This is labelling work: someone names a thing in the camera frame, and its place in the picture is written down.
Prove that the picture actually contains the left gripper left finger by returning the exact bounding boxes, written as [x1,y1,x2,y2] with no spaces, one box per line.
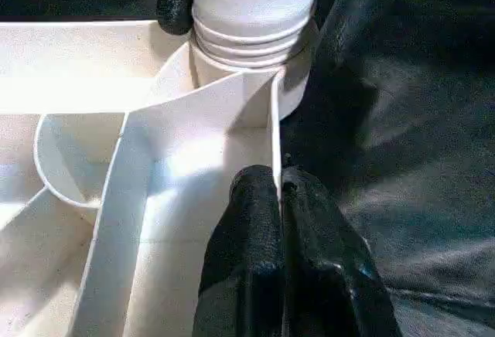
[192,165,288,337]

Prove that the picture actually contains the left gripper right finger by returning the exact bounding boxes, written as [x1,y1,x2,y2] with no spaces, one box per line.
[282,166,403,337]

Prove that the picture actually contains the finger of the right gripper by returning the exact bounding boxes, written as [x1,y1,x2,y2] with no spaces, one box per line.
[309,0,407,87]
[156,0,193,36]

